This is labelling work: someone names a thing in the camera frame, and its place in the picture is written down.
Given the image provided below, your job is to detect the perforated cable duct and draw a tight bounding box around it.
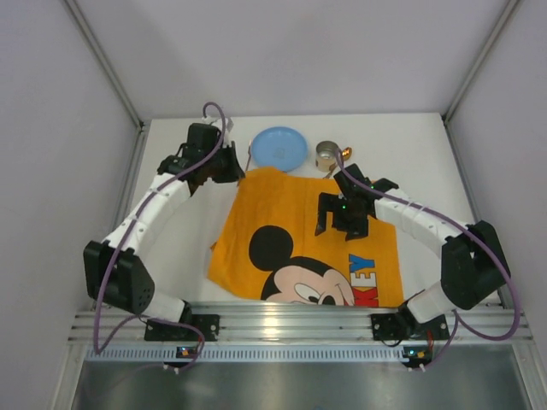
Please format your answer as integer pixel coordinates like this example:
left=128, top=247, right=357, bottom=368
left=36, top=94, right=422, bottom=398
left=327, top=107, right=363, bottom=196
left=85, top=345, right=431, bottom=363

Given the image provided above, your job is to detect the purple cable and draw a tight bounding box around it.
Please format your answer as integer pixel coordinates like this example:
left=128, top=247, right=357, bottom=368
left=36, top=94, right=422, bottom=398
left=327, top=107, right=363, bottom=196
left=92, top=102, right=226, bottom=369
left=335, top=148, right=522, bottom=372

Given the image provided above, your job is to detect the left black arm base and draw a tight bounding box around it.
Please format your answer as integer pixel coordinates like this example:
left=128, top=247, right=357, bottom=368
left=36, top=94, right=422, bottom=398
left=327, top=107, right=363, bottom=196
left=144, top=313, right=221, bottom=343

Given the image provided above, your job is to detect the copper spoon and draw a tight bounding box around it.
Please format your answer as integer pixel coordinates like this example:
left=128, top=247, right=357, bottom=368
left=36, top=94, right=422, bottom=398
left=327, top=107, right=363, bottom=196
left=325, top=147, right=353, bottom=179

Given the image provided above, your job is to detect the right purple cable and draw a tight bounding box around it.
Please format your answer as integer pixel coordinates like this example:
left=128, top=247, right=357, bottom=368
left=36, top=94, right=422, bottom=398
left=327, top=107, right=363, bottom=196
left=335, top=148, right=522, bottom=372

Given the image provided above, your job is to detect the blue plastic plate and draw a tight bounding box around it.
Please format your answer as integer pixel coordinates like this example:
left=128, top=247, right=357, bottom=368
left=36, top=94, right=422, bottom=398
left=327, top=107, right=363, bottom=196
left=250, top=126, right=309, bottom=173

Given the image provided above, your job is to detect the orange Mickey Mouse cloth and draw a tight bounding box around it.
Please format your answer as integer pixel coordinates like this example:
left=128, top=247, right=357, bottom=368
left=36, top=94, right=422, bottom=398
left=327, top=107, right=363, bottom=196
left=208, top=167, right=403, bottom=308

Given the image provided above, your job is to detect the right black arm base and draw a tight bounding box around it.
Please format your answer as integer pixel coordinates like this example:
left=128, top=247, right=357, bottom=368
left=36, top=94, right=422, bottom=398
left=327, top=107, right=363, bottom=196
left=370, top=302, right=450, bottom=344

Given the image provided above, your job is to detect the small metal cup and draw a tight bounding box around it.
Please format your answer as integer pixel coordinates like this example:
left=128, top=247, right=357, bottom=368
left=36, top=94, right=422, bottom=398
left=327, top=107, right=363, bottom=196
left=315, top=140, right=339, bottom=173

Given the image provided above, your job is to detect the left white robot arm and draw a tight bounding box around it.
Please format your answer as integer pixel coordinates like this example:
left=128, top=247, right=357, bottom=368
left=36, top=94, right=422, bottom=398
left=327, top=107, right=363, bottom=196
left=83, top=118, right=244, bottom=323

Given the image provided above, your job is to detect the aluminium mounting rail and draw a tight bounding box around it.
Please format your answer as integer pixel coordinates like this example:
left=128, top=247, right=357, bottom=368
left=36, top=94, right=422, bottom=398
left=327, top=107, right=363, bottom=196
left=68, top=302, right=533, bottom=344

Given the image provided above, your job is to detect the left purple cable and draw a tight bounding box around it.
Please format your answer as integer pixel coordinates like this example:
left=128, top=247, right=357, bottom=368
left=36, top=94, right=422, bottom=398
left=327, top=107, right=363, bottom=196
left=92, top=102, right=226, bottom=369

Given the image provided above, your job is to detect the copper fork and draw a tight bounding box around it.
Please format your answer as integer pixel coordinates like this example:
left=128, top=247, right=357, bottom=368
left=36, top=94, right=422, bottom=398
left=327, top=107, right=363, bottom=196
left=244, top=142, right=252, bottom=173

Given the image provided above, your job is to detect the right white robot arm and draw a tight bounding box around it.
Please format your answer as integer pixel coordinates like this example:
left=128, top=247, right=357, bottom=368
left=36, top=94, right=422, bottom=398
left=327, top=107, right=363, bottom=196
left=315, top=164, right=510, bottom=336

